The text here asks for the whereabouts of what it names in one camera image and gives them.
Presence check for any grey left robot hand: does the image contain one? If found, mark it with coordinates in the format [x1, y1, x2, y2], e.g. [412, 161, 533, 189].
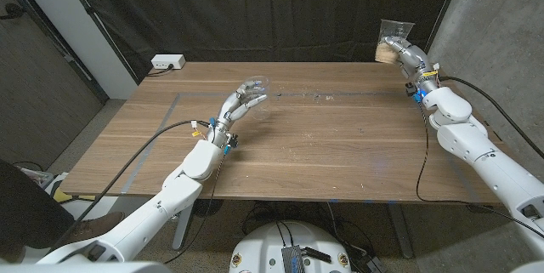
[207, 80, 269, 149]

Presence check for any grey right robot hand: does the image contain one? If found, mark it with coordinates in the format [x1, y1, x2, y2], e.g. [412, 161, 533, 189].
[382, 36, 441, 94]

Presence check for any clear plastic cup with sugar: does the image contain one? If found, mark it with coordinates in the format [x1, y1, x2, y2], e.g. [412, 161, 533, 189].
[374, 19, 416, 65]

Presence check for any clear plastic container cup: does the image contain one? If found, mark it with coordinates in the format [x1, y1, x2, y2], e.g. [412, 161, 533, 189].
[240, 75, 272, 121]

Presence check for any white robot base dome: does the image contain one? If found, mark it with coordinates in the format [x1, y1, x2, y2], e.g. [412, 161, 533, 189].
[229, 220, 353, 273]

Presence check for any white power strip box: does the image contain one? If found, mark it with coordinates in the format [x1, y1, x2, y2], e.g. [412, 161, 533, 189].
[150, 54, 187, 71]

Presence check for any grey power adapter box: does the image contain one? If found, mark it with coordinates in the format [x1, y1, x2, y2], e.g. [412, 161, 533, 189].
[280, 245, 306, 273]

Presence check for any black round floor fan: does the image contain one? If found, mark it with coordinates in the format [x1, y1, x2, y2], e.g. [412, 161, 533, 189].
[193, 198, 224, 218]

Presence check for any black cloth backdrop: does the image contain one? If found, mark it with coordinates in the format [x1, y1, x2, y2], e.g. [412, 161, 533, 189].
[57, 0, 464, 83]

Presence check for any grey table leg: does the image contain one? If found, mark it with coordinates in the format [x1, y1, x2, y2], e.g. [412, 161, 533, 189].
[172, 204, 195, 251]
[387, 202, 414, 259]

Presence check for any colourful plastic bag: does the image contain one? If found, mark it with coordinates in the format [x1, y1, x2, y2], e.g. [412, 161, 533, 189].
[16, 166, 54, 189]

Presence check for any white robot torso edge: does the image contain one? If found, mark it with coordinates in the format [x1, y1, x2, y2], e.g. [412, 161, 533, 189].
[0, 260, 171, 273]

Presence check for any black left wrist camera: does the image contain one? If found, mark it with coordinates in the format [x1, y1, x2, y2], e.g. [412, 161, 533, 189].
[224, 132, 240, 155]

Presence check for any black power cable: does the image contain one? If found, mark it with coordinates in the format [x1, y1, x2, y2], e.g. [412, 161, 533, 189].
[146, 64, 174, 77]

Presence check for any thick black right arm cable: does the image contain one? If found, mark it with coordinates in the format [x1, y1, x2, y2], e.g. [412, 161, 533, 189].
[437, 76, 544, 159]

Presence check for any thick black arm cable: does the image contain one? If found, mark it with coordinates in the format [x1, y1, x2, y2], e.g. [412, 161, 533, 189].
[46, 119, 212, 253]
[437, 76, 544, 159]

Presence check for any thin black left wrist cable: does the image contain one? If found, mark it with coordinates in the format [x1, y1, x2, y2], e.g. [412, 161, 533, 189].
[163, 153, 226, 264]

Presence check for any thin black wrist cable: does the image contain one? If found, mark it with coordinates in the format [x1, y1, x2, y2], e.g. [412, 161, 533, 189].
[163, 153, 226, 264]
[415, 100, 544, 240]

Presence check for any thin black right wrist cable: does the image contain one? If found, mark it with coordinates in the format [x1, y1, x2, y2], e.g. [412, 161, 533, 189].
[415, 100, 544, 240]

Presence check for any black floor cable bundle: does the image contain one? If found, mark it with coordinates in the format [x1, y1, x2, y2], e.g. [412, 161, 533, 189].
[241, 200, 388, 273]

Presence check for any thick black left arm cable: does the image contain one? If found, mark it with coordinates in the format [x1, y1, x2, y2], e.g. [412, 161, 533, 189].
[46, 119, 212, 253]

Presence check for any black flat bracket plate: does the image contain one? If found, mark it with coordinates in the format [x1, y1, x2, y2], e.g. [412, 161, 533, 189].
[302, 247, 332, 264]

